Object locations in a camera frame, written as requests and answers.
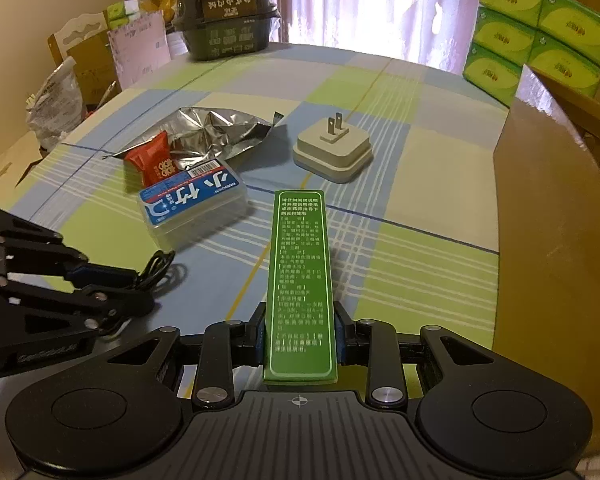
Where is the black cable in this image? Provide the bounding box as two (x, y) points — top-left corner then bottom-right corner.
(134, 249), (178, 302)

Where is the green spray medicine box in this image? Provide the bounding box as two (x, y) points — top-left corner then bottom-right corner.
(263, 190), (338, 386)

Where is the blue floss pick box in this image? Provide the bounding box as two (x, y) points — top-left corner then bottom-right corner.
(137, 158), (248, 252)

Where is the red snack packet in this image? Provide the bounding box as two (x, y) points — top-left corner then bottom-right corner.
(124, 131), (178, 188)

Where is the silver foil bag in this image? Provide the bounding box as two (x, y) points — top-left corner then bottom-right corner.
(110, 105), (285, 169)

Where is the white power adapter plug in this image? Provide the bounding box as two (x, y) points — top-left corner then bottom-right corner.
(292, 113), (373, 183)

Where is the white side cabinet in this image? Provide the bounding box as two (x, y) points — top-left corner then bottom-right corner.
(0, 131), (42, 207)

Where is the checkered tablecloth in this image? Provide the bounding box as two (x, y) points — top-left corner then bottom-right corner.
(0, 44), (506, 346)

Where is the white plastic bag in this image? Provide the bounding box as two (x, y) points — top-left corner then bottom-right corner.
(26, 56), (86, 152)

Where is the brown carton on side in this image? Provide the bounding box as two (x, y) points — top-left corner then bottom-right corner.
(47, 12), (120, 112)

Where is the brown cardboard box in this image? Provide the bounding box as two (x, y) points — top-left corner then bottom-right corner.
(493, 67), (600, 456)

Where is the dark green food container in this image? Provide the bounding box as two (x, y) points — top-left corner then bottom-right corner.
(173, 0), (279, 61)

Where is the green tissue pack stack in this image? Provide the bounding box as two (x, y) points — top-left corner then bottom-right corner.
(463, 0), (600, 106)

